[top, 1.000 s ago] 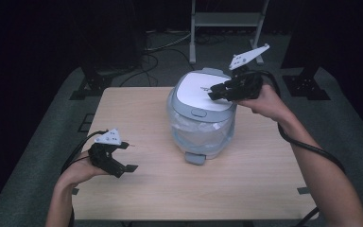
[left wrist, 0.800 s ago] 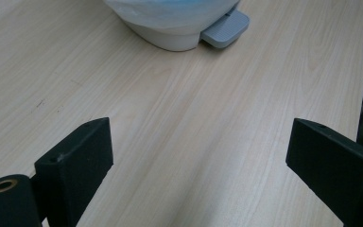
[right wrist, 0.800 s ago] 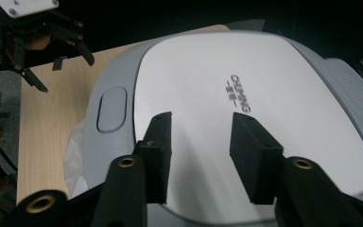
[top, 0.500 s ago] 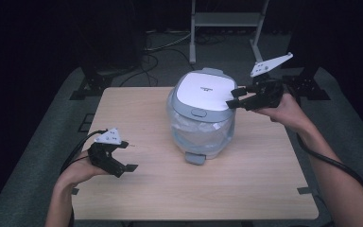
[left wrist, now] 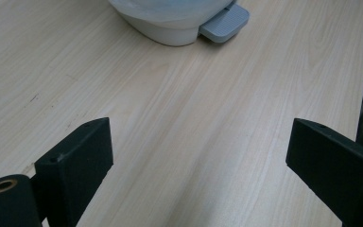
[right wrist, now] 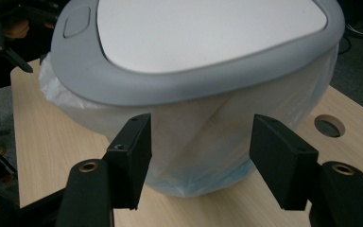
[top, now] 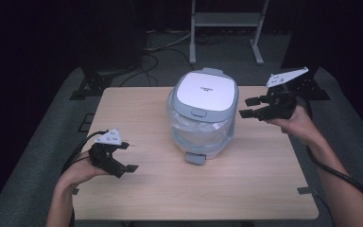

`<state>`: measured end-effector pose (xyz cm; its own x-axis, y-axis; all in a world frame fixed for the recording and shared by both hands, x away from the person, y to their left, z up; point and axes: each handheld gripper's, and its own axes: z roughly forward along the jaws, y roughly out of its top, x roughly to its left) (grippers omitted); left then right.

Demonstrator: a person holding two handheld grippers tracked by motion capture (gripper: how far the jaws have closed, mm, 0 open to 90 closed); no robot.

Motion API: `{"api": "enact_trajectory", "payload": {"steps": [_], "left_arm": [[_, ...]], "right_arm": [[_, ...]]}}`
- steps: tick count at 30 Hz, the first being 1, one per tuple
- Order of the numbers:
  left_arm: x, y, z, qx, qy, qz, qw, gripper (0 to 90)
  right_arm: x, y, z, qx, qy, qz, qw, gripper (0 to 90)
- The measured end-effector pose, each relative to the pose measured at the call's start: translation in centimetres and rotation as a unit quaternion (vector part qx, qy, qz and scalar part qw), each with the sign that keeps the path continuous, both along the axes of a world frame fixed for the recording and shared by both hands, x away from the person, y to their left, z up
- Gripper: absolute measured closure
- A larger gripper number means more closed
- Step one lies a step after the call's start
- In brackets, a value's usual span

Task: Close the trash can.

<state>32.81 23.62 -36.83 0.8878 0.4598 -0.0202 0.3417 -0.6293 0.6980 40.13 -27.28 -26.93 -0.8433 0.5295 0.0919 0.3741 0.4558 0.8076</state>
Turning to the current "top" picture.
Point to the white metal stand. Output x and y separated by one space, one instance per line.
227 19

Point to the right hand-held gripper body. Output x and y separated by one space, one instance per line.
279 105

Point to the grey tape piece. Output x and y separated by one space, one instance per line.
75 191
304 190

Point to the white pedal trash can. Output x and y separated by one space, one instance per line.
206 91

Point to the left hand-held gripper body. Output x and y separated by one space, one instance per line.
102 157

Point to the person's left hand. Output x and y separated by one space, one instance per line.
78 171

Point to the person's right hand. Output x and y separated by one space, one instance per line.
299 124

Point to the clear plastic trash bag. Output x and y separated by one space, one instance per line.
198 129

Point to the dark floor socket plate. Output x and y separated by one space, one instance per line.
86 123

